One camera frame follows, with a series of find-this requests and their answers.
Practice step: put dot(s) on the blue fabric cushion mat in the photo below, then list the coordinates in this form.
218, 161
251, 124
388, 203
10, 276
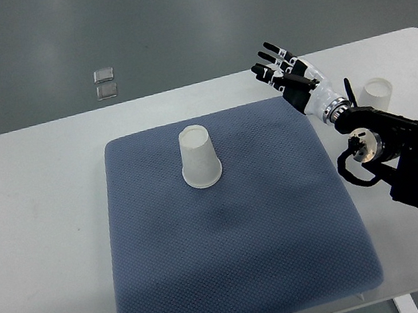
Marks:
277, 233

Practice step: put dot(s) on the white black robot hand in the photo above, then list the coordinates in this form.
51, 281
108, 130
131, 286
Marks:
302, 85

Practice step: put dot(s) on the upper metal floor plate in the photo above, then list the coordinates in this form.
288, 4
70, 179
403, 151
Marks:
102, 75

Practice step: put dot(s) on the white table leg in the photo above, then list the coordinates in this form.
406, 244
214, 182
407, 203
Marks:
405, 304

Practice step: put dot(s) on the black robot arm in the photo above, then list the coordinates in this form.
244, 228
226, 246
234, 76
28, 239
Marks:
381, 147

